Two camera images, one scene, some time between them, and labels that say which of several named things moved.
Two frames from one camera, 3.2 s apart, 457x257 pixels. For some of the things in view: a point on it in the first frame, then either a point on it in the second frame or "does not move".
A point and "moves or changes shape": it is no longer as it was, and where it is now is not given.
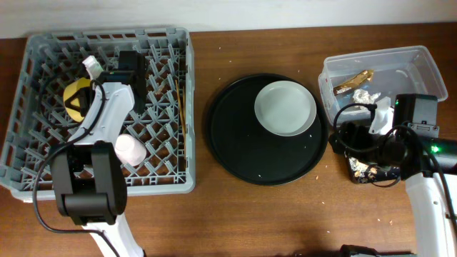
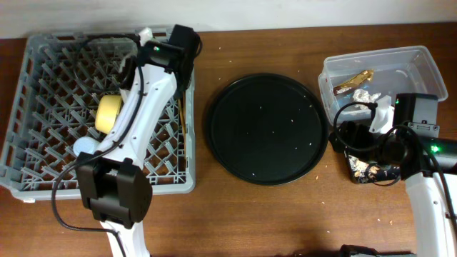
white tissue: (363, 96) does not move
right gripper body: (368, 147) does not move
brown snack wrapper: (358, 80) does not move
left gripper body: (90, 93) -> (131, 65)
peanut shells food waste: (362, 171) does not move
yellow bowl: (72, 88) moves or changes shape
